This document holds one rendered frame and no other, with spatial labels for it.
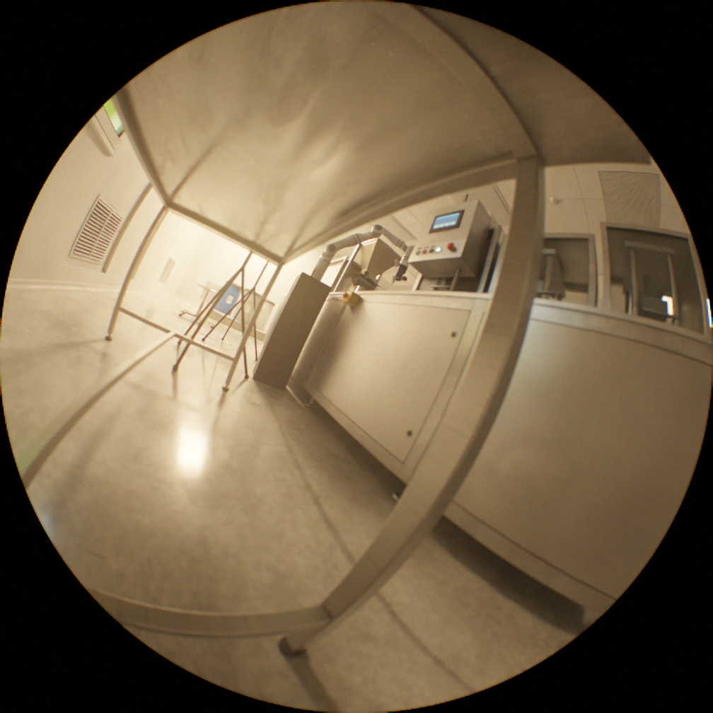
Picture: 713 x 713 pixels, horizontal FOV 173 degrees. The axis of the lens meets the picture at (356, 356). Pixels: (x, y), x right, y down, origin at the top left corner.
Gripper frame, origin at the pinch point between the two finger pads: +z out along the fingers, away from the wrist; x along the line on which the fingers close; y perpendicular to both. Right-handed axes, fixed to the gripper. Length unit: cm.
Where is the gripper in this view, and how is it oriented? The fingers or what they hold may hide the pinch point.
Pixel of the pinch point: (391, 284)
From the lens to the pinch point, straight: 185.5
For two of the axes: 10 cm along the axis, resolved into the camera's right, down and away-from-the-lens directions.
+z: -4.2, 9.1, -0.2
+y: 8.9, 4.0, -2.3
